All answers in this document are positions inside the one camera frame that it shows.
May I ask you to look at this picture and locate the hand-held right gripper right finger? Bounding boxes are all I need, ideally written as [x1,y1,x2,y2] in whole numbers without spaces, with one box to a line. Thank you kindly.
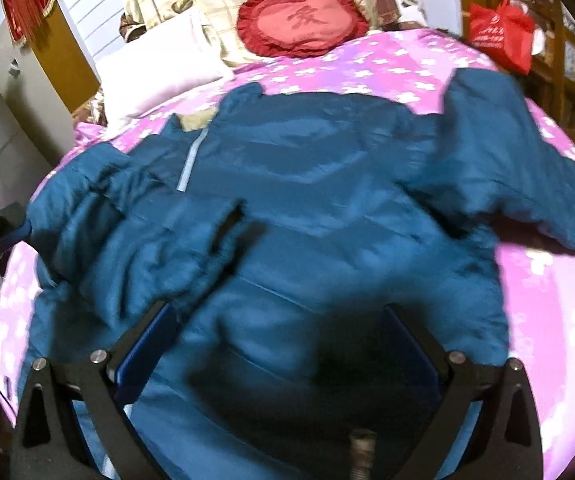
[385,305,545,480]

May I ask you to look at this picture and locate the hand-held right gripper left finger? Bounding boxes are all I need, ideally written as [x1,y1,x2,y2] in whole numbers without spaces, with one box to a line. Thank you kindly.
[10,301,183,480]

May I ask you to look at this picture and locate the blue puffer jacket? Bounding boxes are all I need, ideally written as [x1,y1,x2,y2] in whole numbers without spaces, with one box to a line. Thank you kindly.
[17,67,575,480]

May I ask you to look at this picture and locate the pink floral bed sheet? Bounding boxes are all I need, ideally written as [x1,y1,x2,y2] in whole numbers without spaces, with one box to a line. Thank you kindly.
[0,27,575,480]

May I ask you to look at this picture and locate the white pillow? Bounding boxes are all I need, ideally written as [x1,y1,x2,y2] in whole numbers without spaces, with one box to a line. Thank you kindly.
[94,10,235,126]

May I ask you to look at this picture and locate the red tasselled hanging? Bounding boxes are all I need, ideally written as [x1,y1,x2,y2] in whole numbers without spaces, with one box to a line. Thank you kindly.
[1,0,57,43]

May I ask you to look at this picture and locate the wooden shelf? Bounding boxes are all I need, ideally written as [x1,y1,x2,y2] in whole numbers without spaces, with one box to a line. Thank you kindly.
[507,0,575,156]

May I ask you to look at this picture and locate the red plastic bag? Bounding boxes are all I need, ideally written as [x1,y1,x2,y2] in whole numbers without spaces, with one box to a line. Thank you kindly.
[467,0,535,73]

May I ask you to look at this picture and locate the red heart cushion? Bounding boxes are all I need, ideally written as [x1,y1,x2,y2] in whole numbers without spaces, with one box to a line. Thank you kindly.
[236,0,371,58]

